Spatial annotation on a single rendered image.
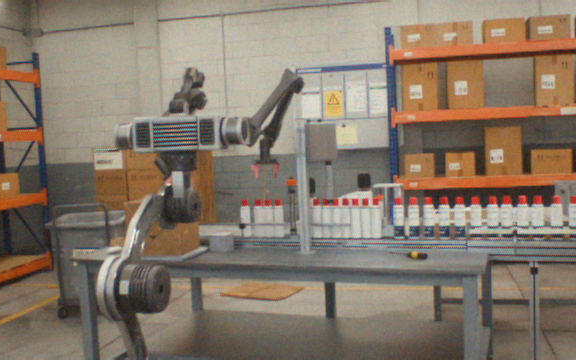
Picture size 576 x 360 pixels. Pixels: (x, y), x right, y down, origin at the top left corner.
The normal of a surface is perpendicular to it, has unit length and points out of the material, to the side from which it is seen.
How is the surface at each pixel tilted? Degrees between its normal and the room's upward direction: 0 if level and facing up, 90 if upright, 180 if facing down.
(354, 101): 91
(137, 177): 89
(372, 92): 89
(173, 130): 90
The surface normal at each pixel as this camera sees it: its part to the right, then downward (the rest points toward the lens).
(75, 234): 0.11, 0.12
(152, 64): -0.22, 0.07
